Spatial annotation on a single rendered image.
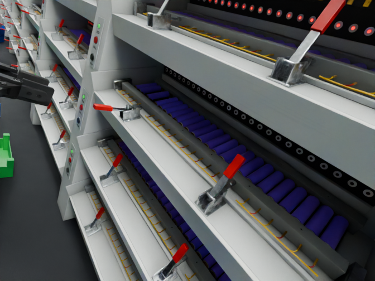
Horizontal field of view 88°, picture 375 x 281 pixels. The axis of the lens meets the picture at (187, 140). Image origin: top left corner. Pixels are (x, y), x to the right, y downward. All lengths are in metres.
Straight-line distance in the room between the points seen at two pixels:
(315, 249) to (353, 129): 0.16
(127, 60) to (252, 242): 0.51
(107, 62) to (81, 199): 0.45
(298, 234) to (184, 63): 0.28
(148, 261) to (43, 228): 0.50
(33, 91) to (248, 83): 0.30
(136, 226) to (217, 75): 0.36
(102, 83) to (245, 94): 0.42
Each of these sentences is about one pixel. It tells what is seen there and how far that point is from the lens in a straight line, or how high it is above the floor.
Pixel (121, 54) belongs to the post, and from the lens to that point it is 0.58.
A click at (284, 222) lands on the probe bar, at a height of 0.55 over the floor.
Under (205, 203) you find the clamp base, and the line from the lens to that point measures 0.30.
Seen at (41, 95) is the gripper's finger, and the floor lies 0.55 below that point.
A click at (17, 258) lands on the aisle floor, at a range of 0.81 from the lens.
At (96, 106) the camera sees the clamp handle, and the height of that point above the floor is 0.53.
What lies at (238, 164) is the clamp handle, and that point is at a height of 0.59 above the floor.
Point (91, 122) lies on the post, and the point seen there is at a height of 0.41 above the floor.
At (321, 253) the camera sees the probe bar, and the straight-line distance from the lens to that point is 0.31.
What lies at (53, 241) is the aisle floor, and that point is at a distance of 0.84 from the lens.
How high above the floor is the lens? 0.69
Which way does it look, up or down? 22 degrees down
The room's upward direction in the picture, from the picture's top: 25 degrees clockwise
